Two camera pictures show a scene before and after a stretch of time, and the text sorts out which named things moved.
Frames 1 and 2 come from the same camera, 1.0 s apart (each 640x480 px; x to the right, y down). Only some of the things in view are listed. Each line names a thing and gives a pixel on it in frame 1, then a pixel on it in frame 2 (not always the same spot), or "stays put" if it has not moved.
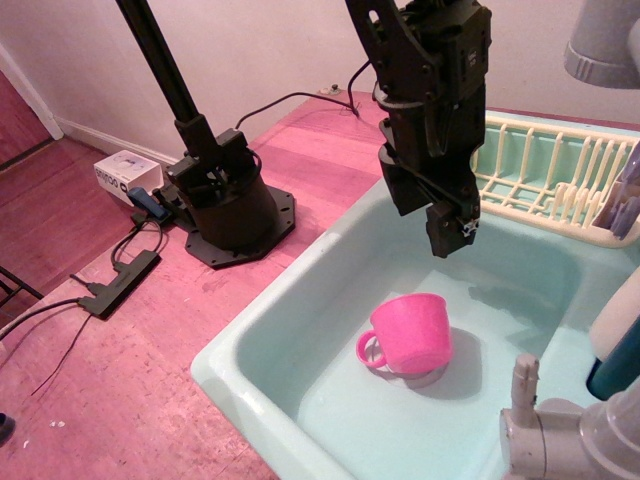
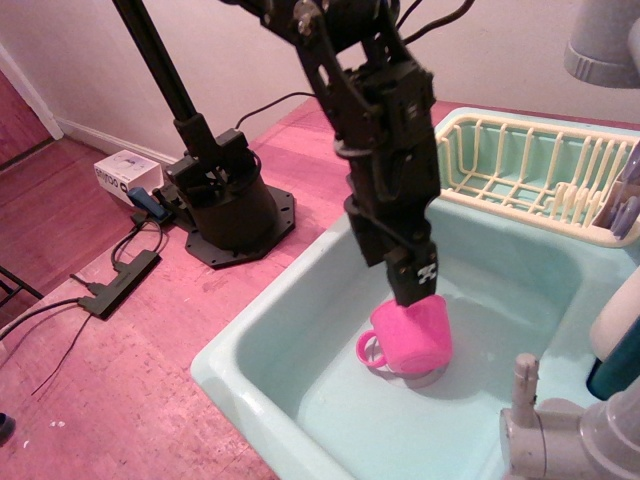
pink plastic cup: (414, 333) stays put
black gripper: (434, 125) to (394, 176)
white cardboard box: (124, 170) stays put
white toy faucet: (557, 440) stays put
